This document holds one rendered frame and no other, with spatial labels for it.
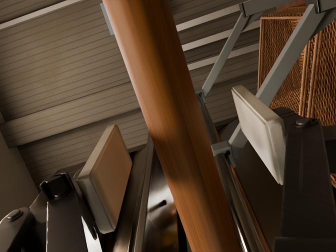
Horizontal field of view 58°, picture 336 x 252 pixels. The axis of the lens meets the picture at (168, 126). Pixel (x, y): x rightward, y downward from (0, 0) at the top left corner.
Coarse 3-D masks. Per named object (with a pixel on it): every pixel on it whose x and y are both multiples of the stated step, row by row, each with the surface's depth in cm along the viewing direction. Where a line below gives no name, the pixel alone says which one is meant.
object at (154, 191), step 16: (160, 176) 119; (144, 192) 98; (160, 192) 108; (144, 208) 89; (160, 208) 100; (144, 224) 81; (160, 224) 93; (176, 224) 108; (144, 240) 76; (160, 240) 86; (176, 240) 99
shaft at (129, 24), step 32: (128, 0) 13; (160, 0) 14; (128, 32) 14; (160, 32) 14; (128, 64) 15; (160, 64) 14; (160, 96) 15; (192, 96) 15; (160, 128) 15; (192, 128) 15; (160, 160) 17; (192, 160) 16; (192, 192) 16; (192, 224) 17; (224, 224) 17
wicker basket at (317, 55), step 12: (324, 36) 95; (312, 60) 98; (312, 72) 99; (324, 72) 99; (312, 84) 100; (324, 84) 101; (312, 96) 102; (324, 96) 102; (312, 108) 103; (324, 120) 105
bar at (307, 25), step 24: (264, 0) 91; (288, 0) 91; (312, 0) 48; (240, 24) 94; (312, 24) 49; (288, 48) 50; (216, 72) 99; (288, 72) 51; (264, 96) 52; (216, 144) 57; (240, 144) 55; (240, 192) 42; (240, 216) 38; (240, 240) 35; (264, 240) 34
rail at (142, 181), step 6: (150, 138) 145; (144, 156) 127; (144, 162) 121; (144, 168) 115; (144, 174) 111; (138, 192) 100; (138, 198) 96; (138, 204) 93; (138, 210) 90; (138, 216) 87; (132, 222) 86; (132, 228) 83; (132, 234) 80; (132, 240) 78; (132, 246) 75
